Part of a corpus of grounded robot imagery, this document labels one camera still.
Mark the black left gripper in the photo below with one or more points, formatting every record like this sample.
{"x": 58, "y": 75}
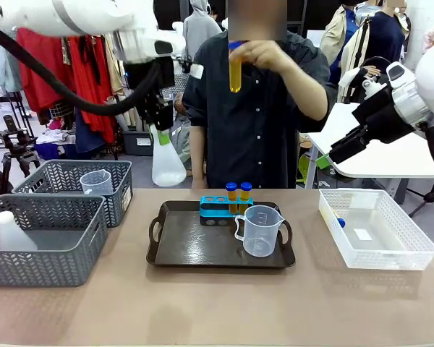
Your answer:
{"x": 164, "y": 74}

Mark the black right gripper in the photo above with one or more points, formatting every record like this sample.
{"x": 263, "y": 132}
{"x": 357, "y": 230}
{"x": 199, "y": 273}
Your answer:
{"x": 383, "y": 115}

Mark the translucent white conical flask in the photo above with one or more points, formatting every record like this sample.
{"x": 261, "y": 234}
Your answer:
{"x": 11, "y": 235}
{"x": 168, "y": 166}

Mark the yellow liquid test tube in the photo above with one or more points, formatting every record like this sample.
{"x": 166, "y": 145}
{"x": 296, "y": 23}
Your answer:
{"x": 340, "y": 222}
{"x": 245, "y": 197}
{"x": 231, "y": 197}
{"x": 235, "y": 76}

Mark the clear plastic measuring beaker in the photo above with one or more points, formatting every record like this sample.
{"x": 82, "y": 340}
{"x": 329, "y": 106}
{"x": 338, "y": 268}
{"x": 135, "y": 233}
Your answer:
{"x": 97, "y": 182}
{"x": 260, "y": 235}

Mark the person's right forearm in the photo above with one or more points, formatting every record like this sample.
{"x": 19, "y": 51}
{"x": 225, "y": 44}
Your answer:
{"x": 198, "y": 155}

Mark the person's left hand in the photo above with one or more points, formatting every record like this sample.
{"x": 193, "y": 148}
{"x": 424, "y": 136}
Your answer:
{"x": 267, "y": 54}

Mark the dark grey storage bin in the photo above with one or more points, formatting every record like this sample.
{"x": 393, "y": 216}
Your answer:
{"x": 137, "y": 142}

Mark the white table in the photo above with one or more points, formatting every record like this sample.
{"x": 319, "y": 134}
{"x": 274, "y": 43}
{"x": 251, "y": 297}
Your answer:
{"x": 383, "y": 162}

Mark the green plastic stool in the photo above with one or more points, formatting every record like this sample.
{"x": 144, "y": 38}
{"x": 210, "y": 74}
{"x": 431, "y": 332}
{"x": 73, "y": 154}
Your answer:
{"x": 304, "y": 168}

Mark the beige hanging garment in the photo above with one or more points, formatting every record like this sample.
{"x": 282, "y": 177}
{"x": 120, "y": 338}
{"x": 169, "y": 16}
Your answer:
{"x": 113, "y": 68}

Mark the red pleated dress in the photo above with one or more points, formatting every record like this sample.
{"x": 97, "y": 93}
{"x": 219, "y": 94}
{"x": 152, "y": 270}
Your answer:
{"x": 94, "y": 83}

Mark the black metal clothes rack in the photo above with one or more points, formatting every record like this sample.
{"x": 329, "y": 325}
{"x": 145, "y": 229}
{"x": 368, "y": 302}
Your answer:
{"x": 110, "y": 43}

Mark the person in dark shirt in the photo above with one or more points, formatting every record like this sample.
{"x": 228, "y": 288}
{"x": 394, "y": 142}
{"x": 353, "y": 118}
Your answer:
{"x": 260, "y": 137}

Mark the white paper label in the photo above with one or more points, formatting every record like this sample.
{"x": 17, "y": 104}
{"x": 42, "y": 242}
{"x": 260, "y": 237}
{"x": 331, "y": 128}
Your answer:
{"x": 363, "y": 234}

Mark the mannequin in grey hoodie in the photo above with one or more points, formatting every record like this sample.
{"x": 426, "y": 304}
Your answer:
{"x": 199, "y": 32}

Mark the black stand legs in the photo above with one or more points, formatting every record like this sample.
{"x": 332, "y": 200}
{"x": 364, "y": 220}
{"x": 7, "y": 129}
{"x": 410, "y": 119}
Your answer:
{"x": 425, "y": 200}

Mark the black slanted tripod pole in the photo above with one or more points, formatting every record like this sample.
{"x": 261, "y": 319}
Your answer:
{"x": 361, "y": 43}

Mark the mannequin in beige coat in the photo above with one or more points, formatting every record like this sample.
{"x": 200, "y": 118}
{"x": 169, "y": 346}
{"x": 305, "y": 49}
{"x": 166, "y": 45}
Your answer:
{"x": 334, "y": 39}

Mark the blue test tube rack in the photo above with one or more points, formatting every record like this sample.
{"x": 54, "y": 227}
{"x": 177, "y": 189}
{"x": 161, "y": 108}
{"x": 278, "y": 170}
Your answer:
{"x": 211, "y": 210}

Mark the mannequin in navy top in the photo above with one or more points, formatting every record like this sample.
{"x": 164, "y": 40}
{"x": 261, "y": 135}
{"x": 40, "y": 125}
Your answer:
{"x": 383, "y": 39}

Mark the white perforated plastic basket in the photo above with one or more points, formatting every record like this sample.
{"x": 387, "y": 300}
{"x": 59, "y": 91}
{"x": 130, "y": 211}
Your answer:
{"x": 383, "y": 256}

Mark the small grey woven basket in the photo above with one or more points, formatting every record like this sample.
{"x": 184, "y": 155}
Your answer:
{"x": 58, "y": 173}

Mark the red shirt garment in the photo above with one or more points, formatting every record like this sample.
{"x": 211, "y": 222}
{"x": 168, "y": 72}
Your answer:
{"x": 36, "y": 86}

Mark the dark brown plastic tray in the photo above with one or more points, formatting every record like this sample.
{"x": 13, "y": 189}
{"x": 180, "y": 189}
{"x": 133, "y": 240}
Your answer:
{"x": 202, "y": 249}

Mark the pale grey hanging garment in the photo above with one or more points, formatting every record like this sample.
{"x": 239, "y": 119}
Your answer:
{"x": 1, "y": 68}

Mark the large grey woven basket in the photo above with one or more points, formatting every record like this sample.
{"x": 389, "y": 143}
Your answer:
{"x": 40, "y": 267}

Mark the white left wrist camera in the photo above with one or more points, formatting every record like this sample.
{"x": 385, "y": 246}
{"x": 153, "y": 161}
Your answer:
{"x": 194, "y": 69}

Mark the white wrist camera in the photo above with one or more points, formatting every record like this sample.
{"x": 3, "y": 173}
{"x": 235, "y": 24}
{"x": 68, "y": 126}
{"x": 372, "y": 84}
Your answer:
{"x": 194, "y": 69}
{"x": 374, "y": 83}

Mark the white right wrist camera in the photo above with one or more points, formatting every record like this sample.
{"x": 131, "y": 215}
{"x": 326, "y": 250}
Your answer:
{"x": 374, "y": 83}

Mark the black camera tripod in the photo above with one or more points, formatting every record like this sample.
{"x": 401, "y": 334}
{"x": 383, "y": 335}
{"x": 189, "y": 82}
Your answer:
{"x": 16, "y": 152}

